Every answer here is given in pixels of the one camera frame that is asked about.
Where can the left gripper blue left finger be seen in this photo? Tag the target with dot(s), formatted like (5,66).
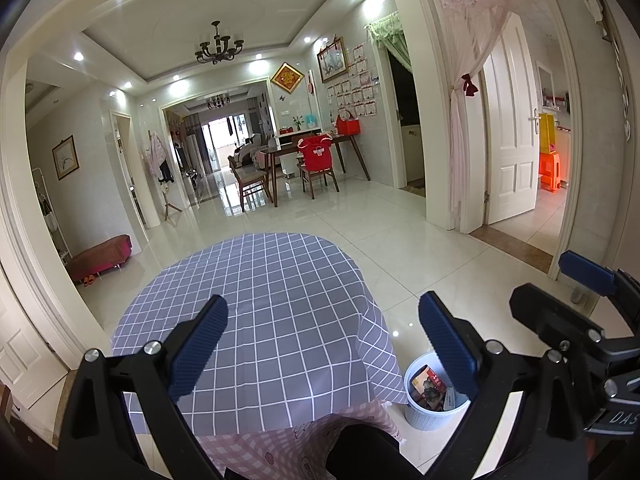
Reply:
(191,344)

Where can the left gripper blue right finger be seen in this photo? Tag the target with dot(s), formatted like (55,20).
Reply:
(454,342)

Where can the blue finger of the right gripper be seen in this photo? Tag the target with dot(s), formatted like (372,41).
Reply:
(587,273)

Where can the brown cardboard box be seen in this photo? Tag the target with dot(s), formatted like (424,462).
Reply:
(428,390)

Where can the light blue trash bin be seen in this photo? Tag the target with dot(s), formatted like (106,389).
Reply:
(455,402)

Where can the grey checked tablecloth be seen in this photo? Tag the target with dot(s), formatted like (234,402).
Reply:
(304,338)

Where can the orange plastic stool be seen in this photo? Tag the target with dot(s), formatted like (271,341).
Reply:
(549,171)

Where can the dark red bench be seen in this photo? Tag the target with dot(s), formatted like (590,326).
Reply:
(102,257)

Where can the pink patterned under cloth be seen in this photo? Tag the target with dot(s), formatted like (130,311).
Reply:
(299,452)

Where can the wooden dining chair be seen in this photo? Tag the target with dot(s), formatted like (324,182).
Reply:
(250,180)

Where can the white panel door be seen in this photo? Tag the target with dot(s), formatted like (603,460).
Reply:
(511,107)

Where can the chair with red shirt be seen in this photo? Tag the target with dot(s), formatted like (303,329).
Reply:
(317,162)

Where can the coat rack with clothes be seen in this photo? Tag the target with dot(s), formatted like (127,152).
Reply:
(160,171)

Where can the wooden dining table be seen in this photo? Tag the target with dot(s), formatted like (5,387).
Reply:
(272,154)

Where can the green door curtain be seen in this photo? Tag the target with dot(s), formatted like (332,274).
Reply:
(389,32)

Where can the pink lace curtain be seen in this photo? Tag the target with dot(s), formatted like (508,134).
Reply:
(469,30)

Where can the black chandelier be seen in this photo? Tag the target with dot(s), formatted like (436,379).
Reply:
(219,47)

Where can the framed picture left wall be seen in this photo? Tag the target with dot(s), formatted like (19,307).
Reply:
(65,158)

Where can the framed picture wall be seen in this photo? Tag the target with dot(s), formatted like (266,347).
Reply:
(65,158)
(332,60)

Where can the framed picture right wall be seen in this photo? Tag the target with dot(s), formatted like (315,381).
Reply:
(332,60)

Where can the gold diamond wall decoration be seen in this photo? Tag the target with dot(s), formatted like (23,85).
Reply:
(287,77)

